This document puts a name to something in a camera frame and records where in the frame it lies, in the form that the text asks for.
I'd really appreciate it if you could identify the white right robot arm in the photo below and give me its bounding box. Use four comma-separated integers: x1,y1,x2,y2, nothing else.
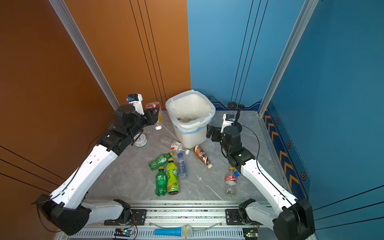
207,125,316,240

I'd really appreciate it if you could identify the green bottle lying diagonal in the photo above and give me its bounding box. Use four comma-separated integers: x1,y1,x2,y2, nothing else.
149,152,174,171

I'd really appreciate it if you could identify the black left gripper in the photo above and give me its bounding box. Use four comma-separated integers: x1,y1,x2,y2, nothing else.
126,106,159,142

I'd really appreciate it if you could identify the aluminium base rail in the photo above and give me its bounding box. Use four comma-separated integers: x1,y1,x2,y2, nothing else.
55,201,279,240

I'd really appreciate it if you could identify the black desk microphone stand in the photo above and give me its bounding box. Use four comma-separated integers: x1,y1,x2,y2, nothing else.
228,102,246,123

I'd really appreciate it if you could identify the clear crushed red-white bottle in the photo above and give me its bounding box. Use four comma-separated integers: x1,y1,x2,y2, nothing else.
161,136,191,155

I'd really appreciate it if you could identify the left green circuit board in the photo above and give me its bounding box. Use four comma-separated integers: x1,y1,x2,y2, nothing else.
114,228,136,240

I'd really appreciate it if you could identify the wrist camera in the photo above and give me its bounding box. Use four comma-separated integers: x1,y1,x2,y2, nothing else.
127,94,144,115
221,114,235,133

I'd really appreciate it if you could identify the yellow-green tea bottle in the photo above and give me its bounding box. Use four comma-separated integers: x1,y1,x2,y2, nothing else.
166,158,180,195

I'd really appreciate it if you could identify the orange-red label bottle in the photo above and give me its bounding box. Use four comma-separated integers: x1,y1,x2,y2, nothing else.
146,102,163,131

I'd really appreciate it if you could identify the white plastic waste bin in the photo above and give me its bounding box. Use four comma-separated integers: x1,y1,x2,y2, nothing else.
166,90,216,149

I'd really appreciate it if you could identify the aluminium frame post right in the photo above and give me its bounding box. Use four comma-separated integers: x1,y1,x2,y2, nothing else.
258,0,319,117

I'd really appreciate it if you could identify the red-label yellow-cap bottle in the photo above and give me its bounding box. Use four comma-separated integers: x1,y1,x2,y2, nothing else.
225,167,240,196

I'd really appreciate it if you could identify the right green circuit board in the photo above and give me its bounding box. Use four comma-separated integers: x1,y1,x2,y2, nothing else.
242,228,259,240

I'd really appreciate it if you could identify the white alarm clock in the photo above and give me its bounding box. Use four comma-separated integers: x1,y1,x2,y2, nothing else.
133,133,148,147

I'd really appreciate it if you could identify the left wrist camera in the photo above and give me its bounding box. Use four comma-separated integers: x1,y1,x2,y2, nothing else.
127,94,144,115

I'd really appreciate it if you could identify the small blue-cap water bottle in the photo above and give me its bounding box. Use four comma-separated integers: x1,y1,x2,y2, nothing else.
177,153,188,179

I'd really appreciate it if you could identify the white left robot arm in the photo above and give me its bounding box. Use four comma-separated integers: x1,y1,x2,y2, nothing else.
34,104,160,236

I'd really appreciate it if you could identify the green sprite bottle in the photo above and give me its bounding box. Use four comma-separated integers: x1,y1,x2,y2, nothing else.
155,167,168,196

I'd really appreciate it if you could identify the green circuit board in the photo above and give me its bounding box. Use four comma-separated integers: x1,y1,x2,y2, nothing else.
114,228,136,240
242,228,259,240

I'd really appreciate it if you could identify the blue microphone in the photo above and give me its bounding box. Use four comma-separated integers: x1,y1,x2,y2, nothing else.
154,225,193,239

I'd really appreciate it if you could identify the aluminium frame post left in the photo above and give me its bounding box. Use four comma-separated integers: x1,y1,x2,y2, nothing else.
49,0,120,110

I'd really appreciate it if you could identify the brown coffee bottle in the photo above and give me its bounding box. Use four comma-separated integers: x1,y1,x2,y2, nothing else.
193,145,213,169

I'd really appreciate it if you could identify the aluminium frame post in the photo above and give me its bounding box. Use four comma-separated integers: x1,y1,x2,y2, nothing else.
49,0,120,110
258,0,319,117

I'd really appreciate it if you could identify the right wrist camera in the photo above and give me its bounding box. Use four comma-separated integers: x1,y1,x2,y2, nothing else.
221,114,235,133

